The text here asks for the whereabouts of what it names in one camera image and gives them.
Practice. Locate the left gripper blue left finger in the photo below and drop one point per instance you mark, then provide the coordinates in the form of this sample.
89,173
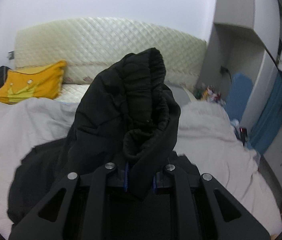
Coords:
123,176

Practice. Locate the cream quilted headboard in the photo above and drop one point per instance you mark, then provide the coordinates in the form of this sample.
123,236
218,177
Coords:
90,45

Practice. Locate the wall power socket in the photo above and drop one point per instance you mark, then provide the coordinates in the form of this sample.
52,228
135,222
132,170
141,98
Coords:
11,55

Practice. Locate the yellow crown pillow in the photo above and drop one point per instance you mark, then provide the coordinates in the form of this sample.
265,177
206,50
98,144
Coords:
33,82

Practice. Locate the black puffer jacket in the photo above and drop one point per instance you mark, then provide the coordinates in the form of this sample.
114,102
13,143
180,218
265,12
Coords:
128,116

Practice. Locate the blue curtain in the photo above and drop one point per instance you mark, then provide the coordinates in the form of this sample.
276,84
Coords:
270,121

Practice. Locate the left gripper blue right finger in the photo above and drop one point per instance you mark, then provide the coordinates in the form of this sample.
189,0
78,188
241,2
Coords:
161,182

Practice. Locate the blue folding chair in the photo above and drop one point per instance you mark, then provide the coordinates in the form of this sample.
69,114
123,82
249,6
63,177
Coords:
238,96

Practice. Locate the light grey duvet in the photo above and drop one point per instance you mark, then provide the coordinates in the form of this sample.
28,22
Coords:
205,136

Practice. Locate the grey white wardrobe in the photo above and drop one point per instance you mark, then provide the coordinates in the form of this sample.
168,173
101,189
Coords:
246,38

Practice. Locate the black device with red light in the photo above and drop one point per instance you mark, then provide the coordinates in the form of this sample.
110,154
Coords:
243,135

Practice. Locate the small items on shelf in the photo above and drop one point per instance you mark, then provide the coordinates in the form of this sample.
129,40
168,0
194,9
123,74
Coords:
208,94

